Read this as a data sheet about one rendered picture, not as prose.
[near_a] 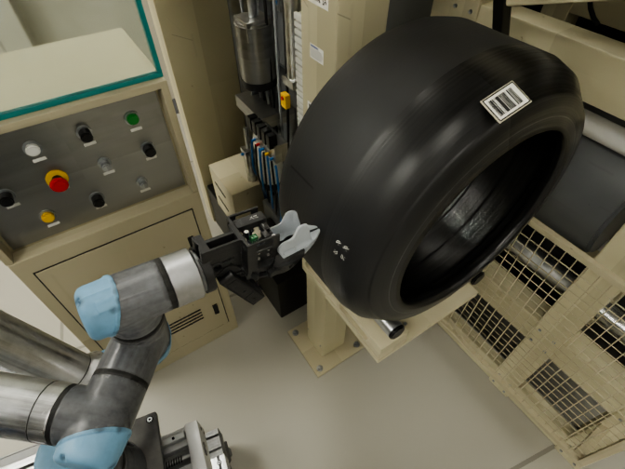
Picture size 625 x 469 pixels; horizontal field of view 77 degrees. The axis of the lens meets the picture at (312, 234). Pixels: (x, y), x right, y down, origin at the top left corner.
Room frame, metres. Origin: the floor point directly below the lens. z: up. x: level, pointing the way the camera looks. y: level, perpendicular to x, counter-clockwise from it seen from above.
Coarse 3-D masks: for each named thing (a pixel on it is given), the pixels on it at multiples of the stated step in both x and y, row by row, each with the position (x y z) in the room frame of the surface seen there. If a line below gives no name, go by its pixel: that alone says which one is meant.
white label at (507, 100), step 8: (504, 88) 0.50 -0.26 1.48; (512, 88) 0.50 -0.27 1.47; (488, 96) 0.49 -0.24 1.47; (496, 96) 0.49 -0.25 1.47; (504, 96) 0.49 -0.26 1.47; (512, 96) 0.49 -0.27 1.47; (520, 96) 0.49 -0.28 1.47; (488, 104) 0.48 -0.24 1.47; (496, 104) 0.48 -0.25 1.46; (504, 104) 0.48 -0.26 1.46; (512, 104) 0.48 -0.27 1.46; (520, 104) 0.48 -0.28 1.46; (496, 112) 0.47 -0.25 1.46; (504, 112) 0.47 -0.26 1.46; (512, 112) 0.47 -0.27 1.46
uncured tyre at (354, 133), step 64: (384, 64) 0.60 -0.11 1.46; (448, 64) 0.56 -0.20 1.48; (512, 64) 0.55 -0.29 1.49; (320, 128) 0.55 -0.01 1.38; (384, 128) 0.49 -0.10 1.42; (448, 128) 0.46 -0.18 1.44; (512, 128) 0.48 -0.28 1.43; (576, 128) 0.60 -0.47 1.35; (320, 192) 0.48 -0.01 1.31; (384, 192) 0.41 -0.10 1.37; (448, 192) 0.42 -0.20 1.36; (512, 192) 0.72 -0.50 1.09; (320, 256) 0.43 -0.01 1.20; (384, 256) 0.37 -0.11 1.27; (448, 256) 0.64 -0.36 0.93
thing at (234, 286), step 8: (232, 272) 0.34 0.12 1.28; (224, 280) 0.33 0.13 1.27; (232, 280) 0.33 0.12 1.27; (240, 280) 0.34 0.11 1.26; (248, 280) 0.36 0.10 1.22; (256, 280) 0.38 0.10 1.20; (232, 288) 0.33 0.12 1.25; (240, 288) 0.34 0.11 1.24; (248, 288) 0.34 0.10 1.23; (256, 288) 0.36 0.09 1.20; (240, 296) 0.34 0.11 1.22; (248, 296) 0.34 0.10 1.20; (256, 296) 0.35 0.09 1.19; (264, 296) 0.36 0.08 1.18
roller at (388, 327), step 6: (378, 324) 0.46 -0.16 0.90; (384, 324) 0.45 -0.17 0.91; (390, 324) 0.45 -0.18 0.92; (396, 324) 0.45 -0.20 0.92; (402, 324) 0.45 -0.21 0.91; (384, 330) 0.44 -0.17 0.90; (390, 330) 0.43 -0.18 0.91; (396, 330) 0.43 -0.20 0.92; (402, 330) 0.44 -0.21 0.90; (390, 336) 0.42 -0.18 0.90; (396, 336) 0.43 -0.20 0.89
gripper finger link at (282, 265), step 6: (300, 252) 0.39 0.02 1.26; (276, 258) 0.37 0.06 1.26; (282, 258) 0.37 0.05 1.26; (288, 258) 0.38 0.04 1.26; (294, 258) 0.38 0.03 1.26; (300, 258) 0.39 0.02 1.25; (276, 264) 0.36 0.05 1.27; (282, 264) 0.36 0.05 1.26; (288, 264) 0.36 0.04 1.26; (294, 264) 0.37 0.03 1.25; (270, 270) 0.35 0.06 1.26; (276, 270) 0.35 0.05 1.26; (282, 270) 0.36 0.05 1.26; (270, 276) 0.35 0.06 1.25
